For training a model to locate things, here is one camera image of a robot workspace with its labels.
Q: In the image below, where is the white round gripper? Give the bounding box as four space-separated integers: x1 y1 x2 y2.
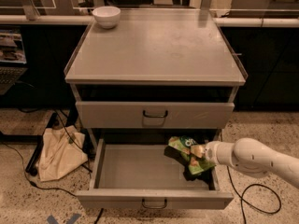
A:
191 141 234 166

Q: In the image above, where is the green rice chip bag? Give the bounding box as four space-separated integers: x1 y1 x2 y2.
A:
164 135 214 176

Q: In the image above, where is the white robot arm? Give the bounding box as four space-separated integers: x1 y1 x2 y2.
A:
191 138 299 189

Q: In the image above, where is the open middle grey drawer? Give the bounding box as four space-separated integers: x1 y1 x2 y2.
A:
77 138 234 209

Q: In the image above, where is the grey metal drawer cabinet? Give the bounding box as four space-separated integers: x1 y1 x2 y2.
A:
65 9 246 144

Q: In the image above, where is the closed upper grey drawer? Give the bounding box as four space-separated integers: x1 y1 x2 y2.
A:
76 101 235 129

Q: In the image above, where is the beige cloth tote bag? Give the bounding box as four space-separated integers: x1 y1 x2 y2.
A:
38 126 88 182

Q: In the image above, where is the black table leg base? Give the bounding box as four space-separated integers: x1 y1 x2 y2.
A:
0 109 58 176

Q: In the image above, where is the white ceramic bowl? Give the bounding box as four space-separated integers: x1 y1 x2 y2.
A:
93 7 121 29

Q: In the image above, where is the blue tape cross on floor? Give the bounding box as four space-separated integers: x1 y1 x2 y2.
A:
46 214 81 224

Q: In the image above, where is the laptop computer at left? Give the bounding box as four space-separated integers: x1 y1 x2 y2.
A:
0 26 28 95

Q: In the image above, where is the black cable on floor right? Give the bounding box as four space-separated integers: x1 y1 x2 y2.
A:
219 131 282 224

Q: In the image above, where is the black cable on floor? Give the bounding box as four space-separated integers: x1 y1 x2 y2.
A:
0 109 105 224
219 131 282 224

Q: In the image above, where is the black cable on floor left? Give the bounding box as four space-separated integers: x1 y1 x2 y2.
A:
0 109 105 224

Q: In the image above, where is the white horizontal rail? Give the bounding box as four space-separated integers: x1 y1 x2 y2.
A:
0 15 299 28

